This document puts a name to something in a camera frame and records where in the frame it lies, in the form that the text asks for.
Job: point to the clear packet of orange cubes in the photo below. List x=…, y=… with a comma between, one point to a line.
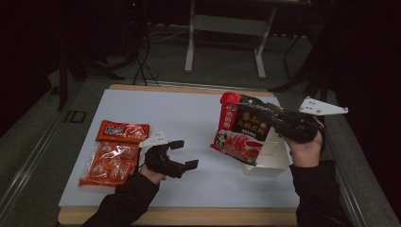
x=110, y=160

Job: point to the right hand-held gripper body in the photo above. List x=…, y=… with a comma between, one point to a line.
x=296, y=127

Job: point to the white metal stand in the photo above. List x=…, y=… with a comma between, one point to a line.
x=227, y=25

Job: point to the black metal stand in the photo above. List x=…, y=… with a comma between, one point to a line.
x=323, y=85
x=63, y=82

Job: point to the black floor bracket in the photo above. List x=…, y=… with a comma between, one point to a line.
x=75, y=116

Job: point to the person's left hand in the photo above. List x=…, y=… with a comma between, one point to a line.
x=152, y=176

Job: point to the pale blue table mat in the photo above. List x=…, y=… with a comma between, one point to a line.
x=173, y=104

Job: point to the person's right hand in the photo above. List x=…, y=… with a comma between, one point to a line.
x=304, y=154

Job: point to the red snack packet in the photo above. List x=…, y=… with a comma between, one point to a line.
x=123, y=130

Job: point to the red and black sauce packet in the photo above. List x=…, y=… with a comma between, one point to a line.
x=239, y=142

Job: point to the silver floor rail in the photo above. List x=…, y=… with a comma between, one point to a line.
x=28, y=160
x=346, y=189

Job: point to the white divided tray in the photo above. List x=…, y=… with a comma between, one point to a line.
x=271, y=161

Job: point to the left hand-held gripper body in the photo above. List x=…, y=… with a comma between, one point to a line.
x=159, y=160

